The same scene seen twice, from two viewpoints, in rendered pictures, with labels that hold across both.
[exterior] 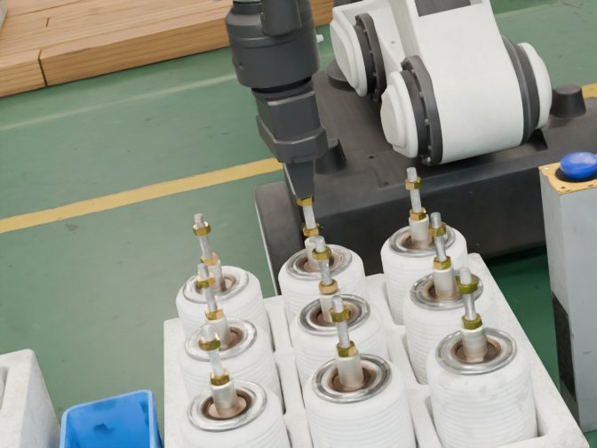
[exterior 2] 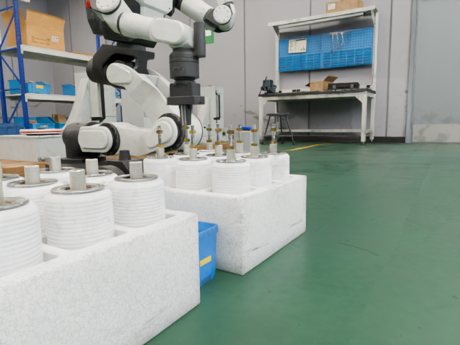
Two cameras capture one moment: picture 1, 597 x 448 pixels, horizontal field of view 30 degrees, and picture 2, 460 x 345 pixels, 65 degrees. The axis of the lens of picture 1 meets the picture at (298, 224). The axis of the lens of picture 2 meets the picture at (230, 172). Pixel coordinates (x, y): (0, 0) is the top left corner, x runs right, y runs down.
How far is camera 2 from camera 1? 1.03 m
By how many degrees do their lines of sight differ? 56
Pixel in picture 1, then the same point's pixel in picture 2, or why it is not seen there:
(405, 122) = (173, 129)
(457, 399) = (280, 161)
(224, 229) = not seen: hidden behind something
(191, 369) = (195, 163)
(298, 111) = (198, 87)
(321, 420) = (257, 164)
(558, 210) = (248, 137)
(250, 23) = (189, 53)
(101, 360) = not seen: hidden behind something
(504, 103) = (198, 127)
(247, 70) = (185, 70)
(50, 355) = not seen: outside the picture
